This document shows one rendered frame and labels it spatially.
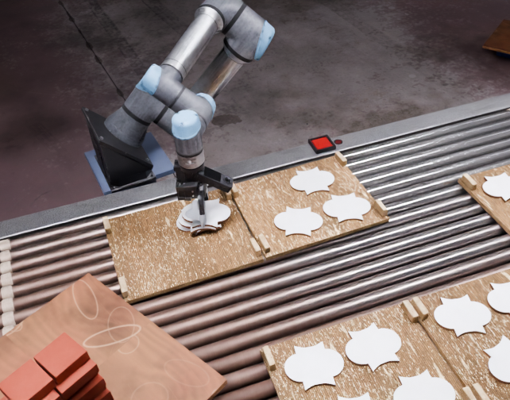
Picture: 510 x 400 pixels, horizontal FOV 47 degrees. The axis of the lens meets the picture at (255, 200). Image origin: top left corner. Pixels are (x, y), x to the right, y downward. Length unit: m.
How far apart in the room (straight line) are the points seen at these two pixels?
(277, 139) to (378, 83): 0.96
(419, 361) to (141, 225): 0.91
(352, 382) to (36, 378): 0.73
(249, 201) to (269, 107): 2.20
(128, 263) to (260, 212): 0.43
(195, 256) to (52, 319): 0.44
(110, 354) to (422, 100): 3.17
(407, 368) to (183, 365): 0.54
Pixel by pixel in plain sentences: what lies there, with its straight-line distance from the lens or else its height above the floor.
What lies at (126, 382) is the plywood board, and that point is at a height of 1.04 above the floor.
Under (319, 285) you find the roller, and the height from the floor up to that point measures 0.92.
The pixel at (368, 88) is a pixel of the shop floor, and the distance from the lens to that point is 4.27.
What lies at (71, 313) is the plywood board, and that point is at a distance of 1.55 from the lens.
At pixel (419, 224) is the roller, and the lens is 1.87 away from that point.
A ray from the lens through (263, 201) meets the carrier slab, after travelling 1.88.
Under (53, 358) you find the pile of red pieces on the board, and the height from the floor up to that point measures 1.31.
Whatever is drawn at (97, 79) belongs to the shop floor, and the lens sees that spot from 4.62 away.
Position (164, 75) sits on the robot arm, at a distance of 1.66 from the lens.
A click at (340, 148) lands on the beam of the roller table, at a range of 2.14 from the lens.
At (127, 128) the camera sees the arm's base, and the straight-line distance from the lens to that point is 2.10.
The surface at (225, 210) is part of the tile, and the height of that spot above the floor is 0.98.
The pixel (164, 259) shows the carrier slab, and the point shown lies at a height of 0.94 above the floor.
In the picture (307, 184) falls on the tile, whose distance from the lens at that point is 1.93.
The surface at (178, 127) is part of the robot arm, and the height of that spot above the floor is 1.32.
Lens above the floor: 2.20
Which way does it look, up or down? 42 degrees down
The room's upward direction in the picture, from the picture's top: 3 degrees counter-clockwise
